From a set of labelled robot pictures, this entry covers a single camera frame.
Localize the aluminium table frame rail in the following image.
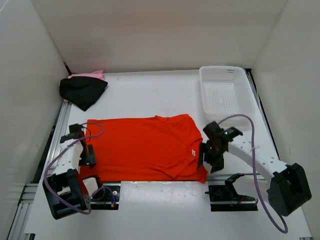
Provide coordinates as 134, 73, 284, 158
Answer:
6, 103, 71, 240

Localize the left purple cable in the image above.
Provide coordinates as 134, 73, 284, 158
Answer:
43, 122, 117, 216

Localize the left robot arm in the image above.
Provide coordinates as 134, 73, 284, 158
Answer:
42, 123, 101, 220

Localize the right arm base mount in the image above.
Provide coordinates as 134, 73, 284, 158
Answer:
205, 173, 259, 212

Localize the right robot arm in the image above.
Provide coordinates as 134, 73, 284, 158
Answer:
198, 121, 312, 217

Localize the pink t shirt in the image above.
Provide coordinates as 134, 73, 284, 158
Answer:
63, 70, 106, 103

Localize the orange garment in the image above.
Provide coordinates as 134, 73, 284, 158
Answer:
80, 114, 208, 183

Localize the white plastic basket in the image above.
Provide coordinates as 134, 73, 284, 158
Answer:
199, 66, 255, 122

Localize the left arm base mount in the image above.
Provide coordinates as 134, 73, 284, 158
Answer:
90, 182, 121, 211

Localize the white front cover board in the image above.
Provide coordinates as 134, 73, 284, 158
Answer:
25, 182, 312, 240

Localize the black t shirt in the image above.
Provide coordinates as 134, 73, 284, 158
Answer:
59, 76, 109, 112

